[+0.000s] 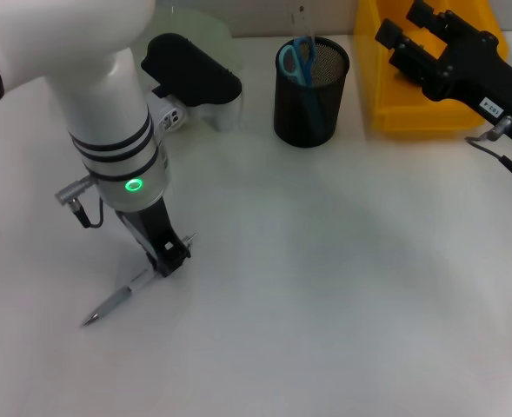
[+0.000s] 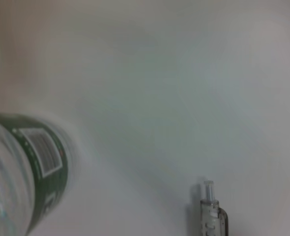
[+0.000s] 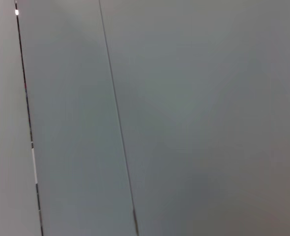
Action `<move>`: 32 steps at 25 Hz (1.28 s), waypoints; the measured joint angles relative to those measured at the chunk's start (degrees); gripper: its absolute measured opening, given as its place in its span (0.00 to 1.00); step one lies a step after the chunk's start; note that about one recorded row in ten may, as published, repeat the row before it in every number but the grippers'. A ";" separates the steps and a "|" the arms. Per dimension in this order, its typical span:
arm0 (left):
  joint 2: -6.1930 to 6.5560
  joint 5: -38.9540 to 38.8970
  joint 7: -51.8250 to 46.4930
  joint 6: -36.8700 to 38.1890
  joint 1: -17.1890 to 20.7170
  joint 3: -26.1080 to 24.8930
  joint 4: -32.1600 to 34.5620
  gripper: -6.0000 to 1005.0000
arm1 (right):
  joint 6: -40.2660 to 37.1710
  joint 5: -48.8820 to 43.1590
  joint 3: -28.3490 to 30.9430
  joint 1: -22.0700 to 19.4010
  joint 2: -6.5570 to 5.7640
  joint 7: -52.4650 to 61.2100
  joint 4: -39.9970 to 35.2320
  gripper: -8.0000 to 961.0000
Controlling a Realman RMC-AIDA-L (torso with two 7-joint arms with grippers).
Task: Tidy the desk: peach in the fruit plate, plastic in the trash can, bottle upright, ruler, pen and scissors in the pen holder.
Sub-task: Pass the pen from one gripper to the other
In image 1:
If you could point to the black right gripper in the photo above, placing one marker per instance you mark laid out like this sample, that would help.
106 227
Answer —
477 78

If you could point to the blue scissors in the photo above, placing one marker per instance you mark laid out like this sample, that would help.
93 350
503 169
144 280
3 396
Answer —
301 65

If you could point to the green translucent fruit bowl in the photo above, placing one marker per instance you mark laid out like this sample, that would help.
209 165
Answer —
214 30

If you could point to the transparent ruler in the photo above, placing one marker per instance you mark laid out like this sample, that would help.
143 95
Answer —
303 26

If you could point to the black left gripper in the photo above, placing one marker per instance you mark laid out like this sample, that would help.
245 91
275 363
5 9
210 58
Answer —
151 221

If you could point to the black mesh pen cup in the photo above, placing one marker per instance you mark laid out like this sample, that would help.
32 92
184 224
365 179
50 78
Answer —
338 100

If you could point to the clear grey pen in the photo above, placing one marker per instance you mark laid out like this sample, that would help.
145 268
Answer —
112 302

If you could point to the yellow plastic bin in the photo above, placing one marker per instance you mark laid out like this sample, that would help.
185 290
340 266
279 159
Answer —
381 108

